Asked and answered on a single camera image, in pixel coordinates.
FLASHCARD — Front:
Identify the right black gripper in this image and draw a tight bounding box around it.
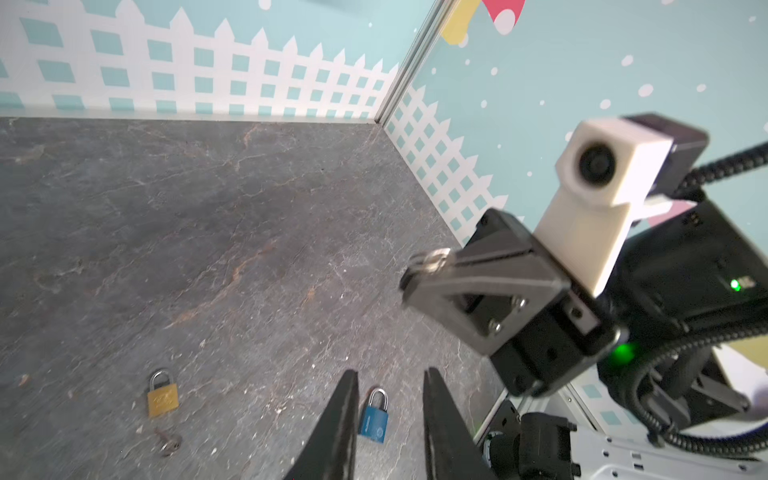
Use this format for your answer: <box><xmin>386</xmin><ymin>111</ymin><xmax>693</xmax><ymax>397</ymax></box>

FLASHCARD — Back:
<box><xmin>400</xmin><ymin>208</ymin><xmax>627</xmax><ymax>396</ymax></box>

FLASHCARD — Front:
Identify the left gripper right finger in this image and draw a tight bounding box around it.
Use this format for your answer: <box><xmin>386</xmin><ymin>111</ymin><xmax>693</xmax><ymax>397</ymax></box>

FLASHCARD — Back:
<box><xmin>422</xmin><ymin>367</ymin><xmax>496</xmax><ymax>480</ymax></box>

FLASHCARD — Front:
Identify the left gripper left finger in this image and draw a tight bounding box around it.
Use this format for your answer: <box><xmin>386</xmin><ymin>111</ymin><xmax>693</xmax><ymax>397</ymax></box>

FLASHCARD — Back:
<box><xmin>285</xmin><ymin>369</ymin><xmax>359</xmax><ymax>480</ymax></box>

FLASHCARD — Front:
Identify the silver key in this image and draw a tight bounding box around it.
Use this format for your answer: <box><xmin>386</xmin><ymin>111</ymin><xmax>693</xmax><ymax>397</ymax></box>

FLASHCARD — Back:
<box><xmin>419</xmin><ymin>248</ymin><xmax>453</xmax><ymax>274</ymax></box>

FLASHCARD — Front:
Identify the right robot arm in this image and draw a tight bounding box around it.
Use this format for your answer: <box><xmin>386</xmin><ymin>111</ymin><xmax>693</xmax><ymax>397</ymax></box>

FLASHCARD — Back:
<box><xmin>399</xmin><ymin>197</ymin><xmax>767</xmax><ymax>458</ymax></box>

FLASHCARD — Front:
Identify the small key on table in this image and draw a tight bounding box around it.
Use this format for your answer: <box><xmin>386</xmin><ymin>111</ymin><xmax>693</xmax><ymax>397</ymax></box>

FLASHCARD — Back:
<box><xmin>154</xmin><ymin>428</ymin><xmax>183</xmax><ymax>457</ymax></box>

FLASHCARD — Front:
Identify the small blue padlock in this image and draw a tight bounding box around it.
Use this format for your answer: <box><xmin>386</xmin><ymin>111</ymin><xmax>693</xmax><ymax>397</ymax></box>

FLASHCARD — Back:
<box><xmin>358</xmin><ymin>387</ymin><xmax>389</xmax><ymax>444</ymax></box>

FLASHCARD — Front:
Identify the brass padlock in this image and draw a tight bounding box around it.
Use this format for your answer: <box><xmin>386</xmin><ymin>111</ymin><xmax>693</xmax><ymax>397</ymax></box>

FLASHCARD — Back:
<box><xmin>147</xmin><ymin>368</ymin><xmax>180</xmax><ymax>418</ymax></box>

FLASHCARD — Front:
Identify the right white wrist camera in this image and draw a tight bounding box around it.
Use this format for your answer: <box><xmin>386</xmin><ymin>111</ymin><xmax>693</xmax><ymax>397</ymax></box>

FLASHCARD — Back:
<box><xmin>534</xmin><ymin>113</ymin><xmax>709</xmax><ymax>297</ymax></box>

